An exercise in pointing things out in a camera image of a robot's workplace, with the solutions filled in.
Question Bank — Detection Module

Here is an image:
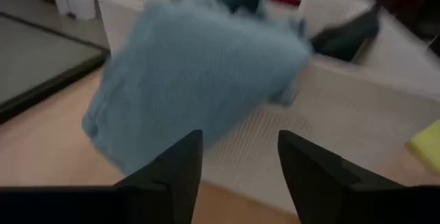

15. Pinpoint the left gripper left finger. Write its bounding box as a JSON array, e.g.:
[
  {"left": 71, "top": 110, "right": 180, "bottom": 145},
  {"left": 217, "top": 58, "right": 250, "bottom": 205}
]
[{"left": 113, "top": 130, "right": 204, "bottom": 224}]

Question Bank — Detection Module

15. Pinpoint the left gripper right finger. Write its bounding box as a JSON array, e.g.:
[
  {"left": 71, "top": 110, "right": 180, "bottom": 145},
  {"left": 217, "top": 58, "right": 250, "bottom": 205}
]
[{"left": 278, "top": 130, "right": 405, "bottom": 224}]

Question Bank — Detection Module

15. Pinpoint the light blue knit sweater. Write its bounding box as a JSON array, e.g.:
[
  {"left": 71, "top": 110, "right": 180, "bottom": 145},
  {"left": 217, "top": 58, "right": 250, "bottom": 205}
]
[{"left": 81, "top": 0, "right": 312, "bottom": 177}]

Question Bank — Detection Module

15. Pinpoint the yellow garment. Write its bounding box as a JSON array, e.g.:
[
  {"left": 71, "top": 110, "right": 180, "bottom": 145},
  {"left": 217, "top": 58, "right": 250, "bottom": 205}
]
[{"left": 406, "top": 120, "right": 440, "bottom": 174}]

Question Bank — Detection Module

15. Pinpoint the white woven laundry bin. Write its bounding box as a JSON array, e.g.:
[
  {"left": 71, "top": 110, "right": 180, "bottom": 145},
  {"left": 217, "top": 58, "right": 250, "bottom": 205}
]
[{"left": 93, "top": 0, "right": 440, "bottom": 218}]

